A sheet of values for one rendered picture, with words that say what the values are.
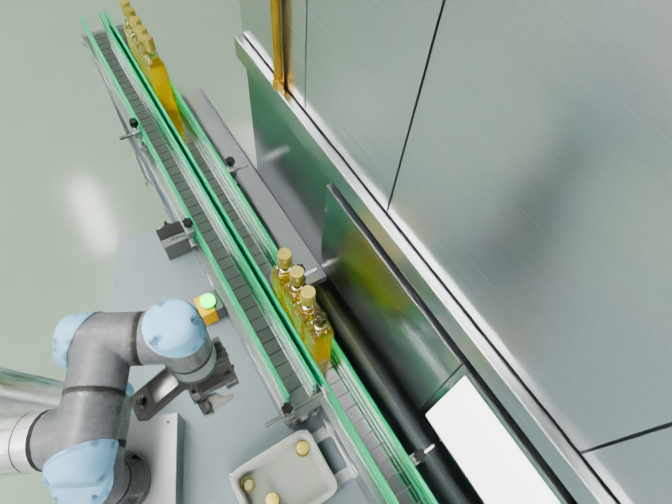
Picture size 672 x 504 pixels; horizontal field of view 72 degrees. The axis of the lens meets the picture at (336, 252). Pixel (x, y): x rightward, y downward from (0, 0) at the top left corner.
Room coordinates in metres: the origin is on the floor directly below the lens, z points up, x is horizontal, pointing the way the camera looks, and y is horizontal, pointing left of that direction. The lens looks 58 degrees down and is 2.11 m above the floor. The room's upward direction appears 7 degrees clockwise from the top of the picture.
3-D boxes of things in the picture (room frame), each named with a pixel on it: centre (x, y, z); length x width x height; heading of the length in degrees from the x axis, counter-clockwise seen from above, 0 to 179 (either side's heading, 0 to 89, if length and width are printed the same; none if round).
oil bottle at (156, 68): (1.32, 0.70, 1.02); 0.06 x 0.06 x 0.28; 38
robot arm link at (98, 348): (0.19, 0.30, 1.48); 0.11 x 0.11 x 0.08; 10
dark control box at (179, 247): (0.79, 0.54, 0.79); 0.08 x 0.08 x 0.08; 38
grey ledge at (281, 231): (1.03, 0.34, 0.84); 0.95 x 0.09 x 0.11; 38
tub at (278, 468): (0.12, 0.05, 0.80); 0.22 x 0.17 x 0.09; 128
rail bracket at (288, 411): (0.27, 0.05, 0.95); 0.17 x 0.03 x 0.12; 128
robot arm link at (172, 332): (0.22, 0.21, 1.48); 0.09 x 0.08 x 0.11; 100
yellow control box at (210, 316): (0.57, 0.36, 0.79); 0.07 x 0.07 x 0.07; 38
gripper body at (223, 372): (0.23, 0.20, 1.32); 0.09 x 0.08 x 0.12; 128
